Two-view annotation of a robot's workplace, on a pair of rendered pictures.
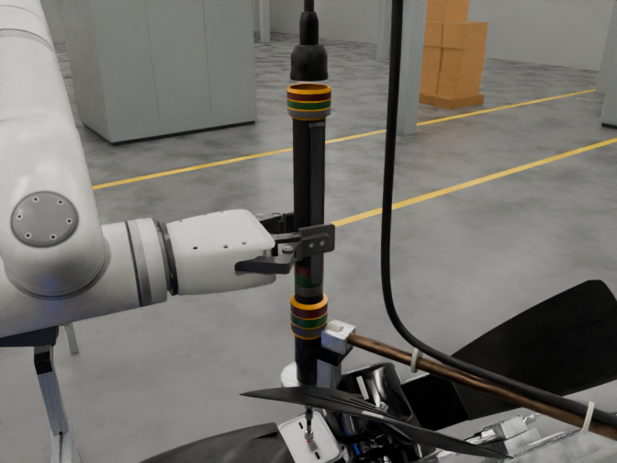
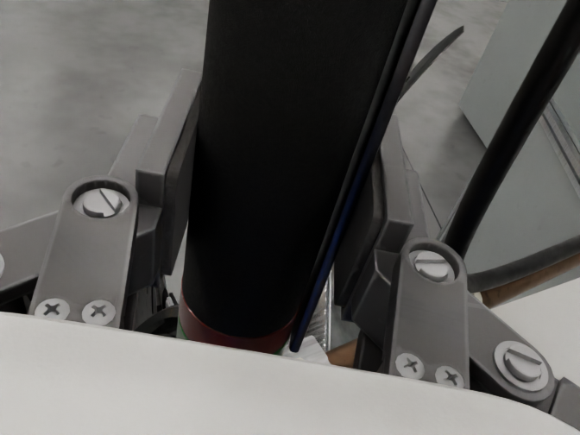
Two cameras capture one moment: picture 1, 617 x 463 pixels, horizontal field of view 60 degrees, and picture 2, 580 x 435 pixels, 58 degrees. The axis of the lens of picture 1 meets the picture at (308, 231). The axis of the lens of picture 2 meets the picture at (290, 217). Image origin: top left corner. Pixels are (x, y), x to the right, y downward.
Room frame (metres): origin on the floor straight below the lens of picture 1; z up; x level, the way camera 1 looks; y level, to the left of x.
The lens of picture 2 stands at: (0.50, 0.09, 1.57)
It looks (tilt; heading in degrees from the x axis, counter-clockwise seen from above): 42 degrees down; 286
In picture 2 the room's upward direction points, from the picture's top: 16 degrees clockwise
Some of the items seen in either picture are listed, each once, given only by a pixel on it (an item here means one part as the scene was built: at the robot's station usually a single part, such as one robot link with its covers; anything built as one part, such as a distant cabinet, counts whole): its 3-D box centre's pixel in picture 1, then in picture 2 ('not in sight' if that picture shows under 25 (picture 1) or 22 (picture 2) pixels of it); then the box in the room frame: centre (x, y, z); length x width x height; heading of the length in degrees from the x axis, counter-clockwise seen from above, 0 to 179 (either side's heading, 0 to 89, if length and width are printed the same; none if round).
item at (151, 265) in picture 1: (148, 260); not in sight; (0.46, 0.16, 1.49); 0.09 x 0.03 x 0.08; 23
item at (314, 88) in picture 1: (308, 102); not in sight; (0.53, 0.00, 1.63); 0.04 x 0.04 x 0.03
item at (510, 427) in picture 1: (505, 429); not in sight; (0.66, -0.32, 1.08); 0.07 x 0.04 x 0.06; 124
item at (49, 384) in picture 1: (51, 394); not in sight; (0.88, 0.54, 0.96); 0.03 x 0.03 x 0.20; 23
